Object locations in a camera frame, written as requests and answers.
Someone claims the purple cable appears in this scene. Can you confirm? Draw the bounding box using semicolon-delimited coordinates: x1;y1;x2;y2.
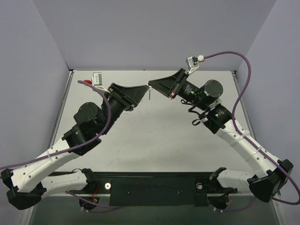
203;51;298;203
0;79;112;174

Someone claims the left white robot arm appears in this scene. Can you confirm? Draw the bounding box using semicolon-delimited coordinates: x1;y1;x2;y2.
0;81;149;210

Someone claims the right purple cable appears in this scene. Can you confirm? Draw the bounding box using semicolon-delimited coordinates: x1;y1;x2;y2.
203;51;298;203

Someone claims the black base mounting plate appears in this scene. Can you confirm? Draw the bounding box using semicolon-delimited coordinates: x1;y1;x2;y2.
67;172;237;208

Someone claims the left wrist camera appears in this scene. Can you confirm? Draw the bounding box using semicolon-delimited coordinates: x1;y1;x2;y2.
92;72;103;87

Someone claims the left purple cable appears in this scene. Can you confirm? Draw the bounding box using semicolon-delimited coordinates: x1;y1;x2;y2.
0;79;112;174

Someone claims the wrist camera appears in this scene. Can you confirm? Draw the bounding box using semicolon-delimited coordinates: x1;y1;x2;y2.
92;72;103;87
186;56;199;75

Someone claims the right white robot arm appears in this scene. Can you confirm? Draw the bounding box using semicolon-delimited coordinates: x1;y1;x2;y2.
148;69;293;203

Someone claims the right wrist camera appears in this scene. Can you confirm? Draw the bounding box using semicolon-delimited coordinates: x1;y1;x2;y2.
186;56;199;75

